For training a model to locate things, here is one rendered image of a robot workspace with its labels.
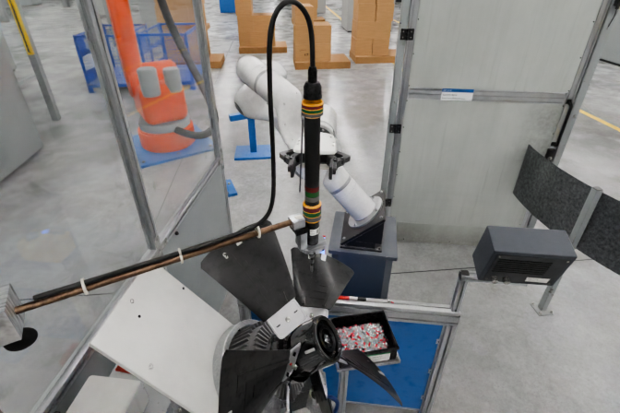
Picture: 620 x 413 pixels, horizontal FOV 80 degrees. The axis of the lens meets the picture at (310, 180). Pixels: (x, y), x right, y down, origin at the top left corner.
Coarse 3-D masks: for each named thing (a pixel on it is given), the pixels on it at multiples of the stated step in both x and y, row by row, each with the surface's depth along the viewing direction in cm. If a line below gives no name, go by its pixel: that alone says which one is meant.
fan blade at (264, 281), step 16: (256, 240) 99; (272, 240) 101; (208, 256) 93; (240, 256) 96; (256, 256) 97; (272, 256) 99; (208, 272) 92; (224, 272) 94; (240, 272) 95; (256, 272) 96; (272, 272) 97; (288, 272) 99; (224, 288) 93; (240, 288) 94; (256, 288) 95; (272, 288) 96; (288, 288) 97; (256, 304) 94; (272, 304) 95
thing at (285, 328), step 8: (288, 304) 97; (296, 304) 97; (280, 312) 96; (288, 312) 96; (296, 312) 97; (272, 320) 95; (280, 320) 96; (296, 320) 96; (272, 328) 95; (280, 328) 95; (288, 328) 95; (280, 336) 95
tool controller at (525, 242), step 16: (480, 240) 135; (496, 240) 125; (512, 240) 125; (528, 240) 124; (544, 240) 124; (560, 240) 124; (480, 256) 134; (496, 256) 123; (512, 256) 122; (528, 256) 122; (544, 256) 121; (560, 256) 120; (576, 256) 120; (480, 272) 133; (496, 272) 130; (512, 272) 128; (528, 272) 127; (544, 272) 127; (560, 272) 126
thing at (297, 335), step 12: (300, 324) 97; (312, 324) 93; (324, 324) 97; (276, 336) 97; (288, 336) 98; (300, 336) 93; (312, 336) 90; (336, 336) 98; (276, 348) 94; (288, 348) 95; (300, 348) 91; (324, 348) 91; (336, 348) 96; (300, 360) 91; (312, 360) 90; (324, 360) 90; (336, 360) 92; (300, 372) 96
